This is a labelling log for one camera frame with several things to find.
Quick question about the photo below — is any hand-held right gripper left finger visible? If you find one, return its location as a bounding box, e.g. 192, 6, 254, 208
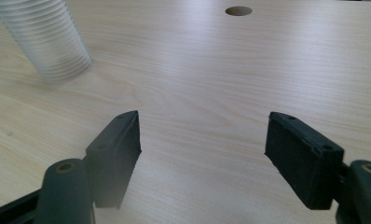
85, 109, 143, 210

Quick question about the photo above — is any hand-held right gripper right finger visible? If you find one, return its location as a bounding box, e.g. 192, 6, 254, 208
264, 111, 345, 211

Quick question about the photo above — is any stack of clear plastic cups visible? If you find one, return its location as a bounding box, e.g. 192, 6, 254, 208
0, 0, 93, 84

